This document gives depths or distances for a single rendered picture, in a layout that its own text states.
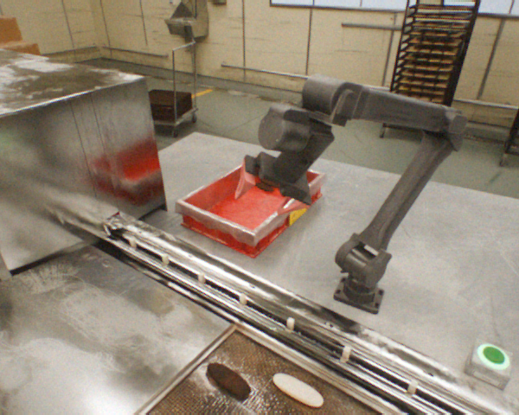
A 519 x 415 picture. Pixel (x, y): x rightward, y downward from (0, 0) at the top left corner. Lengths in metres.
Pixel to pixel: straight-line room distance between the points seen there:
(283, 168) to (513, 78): 4.50
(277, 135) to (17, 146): 0.66
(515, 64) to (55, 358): 4.82
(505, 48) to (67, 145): 4.54
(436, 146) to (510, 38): 4.05
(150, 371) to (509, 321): 0.87
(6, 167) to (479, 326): 1.19
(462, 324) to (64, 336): 0.92
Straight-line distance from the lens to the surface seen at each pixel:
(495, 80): 5.04
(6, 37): 5.31
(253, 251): 1.13
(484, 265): 1.31
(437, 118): 0.88
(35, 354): 0.88
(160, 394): 0.76
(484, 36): 4.98
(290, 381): 0.78
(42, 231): 1.12
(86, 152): 1.12
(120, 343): 0.86
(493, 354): 0.94
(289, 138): 0.56
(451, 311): 1.12
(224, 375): 0.77
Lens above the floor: 1.57
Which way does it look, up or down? 32 degrees down
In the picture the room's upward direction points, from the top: straight up
